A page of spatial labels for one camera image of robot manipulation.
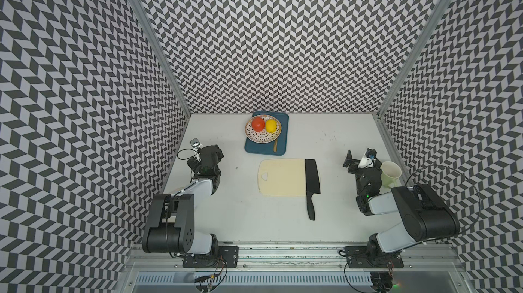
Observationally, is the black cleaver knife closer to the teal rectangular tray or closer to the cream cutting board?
the cream cutting board

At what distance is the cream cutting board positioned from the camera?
0.93m

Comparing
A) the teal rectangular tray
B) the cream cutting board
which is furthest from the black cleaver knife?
the teal rectangular tray

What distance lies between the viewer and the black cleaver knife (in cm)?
86

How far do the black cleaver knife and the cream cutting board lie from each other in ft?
0.04
